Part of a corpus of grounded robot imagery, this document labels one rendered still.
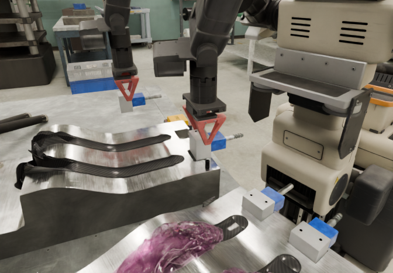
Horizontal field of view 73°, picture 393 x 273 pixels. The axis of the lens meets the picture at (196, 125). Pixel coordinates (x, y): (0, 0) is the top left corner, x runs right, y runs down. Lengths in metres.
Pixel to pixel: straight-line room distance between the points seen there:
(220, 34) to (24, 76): 4.15
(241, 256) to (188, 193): 0.19
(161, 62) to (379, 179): 0.70
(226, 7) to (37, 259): 0.54
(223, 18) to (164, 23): 6.75
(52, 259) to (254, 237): 0.37
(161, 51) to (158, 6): 6.60
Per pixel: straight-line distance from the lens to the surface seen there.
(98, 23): 0.78
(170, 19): 7.21
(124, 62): 0.78
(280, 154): 0.84
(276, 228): 0.53
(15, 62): 4.47
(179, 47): 0.52
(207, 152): 0.61
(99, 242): 0.60
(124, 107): 0.83
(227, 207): 0.55
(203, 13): 0.43
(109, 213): 0.58
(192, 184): 0.59
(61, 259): 0.60
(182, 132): 0.75
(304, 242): 0.49
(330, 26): 0.71
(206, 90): 0.54
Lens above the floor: 1.24
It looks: 27 degrees down
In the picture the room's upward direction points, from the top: straight up
